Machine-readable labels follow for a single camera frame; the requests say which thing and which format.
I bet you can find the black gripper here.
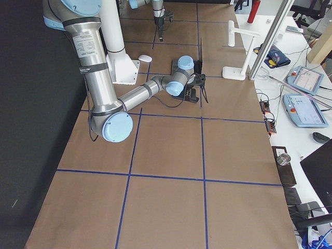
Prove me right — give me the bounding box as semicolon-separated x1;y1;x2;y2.
154;16;165;42
185;83;197;93

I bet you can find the black mouse pad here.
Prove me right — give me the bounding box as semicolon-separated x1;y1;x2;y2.
173;89;199;103

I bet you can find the grey laptop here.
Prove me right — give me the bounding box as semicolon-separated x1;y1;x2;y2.
171;38;203;74

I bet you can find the white wireless mouse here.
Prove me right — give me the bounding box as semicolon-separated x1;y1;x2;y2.
138;54;153;63

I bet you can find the white desk lamp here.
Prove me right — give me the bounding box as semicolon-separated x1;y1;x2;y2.
222;20;261;81

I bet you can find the black computer mouse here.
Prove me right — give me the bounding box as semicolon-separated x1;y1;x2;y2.
312;132;330;144

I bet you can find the black usb hub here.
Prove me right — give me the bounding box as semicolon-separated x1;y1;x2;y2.
265;119;276;135
259;100;270;114

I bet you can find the navy space pattern pouch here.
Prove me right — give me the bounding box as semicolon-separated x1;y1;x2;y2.
264;45;291;69

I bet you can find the red cylinder bottle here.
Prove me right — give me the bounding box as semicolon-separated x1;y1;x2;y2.
247;0;261;23

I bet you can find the metal cup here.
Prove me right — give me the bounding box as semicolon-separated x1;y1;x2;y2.
276;153;291;166

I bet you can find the near blue teach pendant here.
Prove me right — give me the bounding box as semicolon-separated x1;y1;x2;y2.
283;94;328;128

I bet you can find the blue teach pendant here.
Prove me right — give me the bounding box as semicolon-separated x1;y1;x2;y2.
286;66;324;95
283;94;328;128

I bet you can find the far blue teach pendant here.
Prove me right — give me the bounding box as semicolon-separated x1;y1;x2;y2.
286;66;324;95

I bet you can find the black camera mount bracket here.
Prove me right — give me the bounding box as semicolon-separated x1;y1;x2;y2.
189;73;205;87

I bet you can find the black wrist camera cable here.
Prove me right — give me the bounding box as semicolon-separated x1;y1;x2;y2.
155;73;210;108

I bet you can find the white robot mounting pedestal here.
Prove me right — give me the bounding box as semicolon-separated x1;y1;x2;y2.
100;0;140;85

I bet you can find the aluminium frame post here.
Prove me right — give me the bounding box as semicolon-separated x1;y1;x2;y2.
248;0;294;80

